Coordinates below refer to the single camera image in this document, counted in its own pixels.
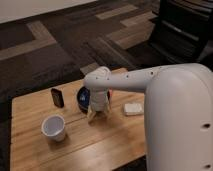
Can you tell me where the white folded napkin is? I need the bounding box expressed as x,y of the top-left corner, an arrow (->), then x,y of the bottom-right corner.
124,103 -> 144,116

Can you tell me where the dark blue ceramic bowl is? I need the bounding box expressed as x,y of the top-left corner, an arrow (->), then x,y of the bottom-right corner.
76,86 -> 111,114

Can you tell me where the black cabinet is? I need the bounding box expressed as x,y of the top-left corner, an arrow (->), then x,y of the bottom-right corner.
148,0 -> 213,63

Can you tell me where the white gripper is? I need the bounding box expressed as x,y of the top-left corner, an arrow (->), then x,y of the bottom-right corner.
87,90 -> 110,120

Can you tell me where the wooden table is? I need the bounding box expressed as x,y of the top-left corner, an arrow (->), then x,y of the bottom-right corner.
10,80 -> 145,171

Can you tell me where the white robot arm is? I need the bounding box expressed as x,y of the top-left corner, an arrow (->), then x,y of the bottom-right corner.
84,63 -> 213,171

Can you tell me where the white paper cup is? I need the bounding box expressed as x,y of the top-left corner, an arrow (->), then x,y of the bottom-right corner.
41,115 -> 66,142

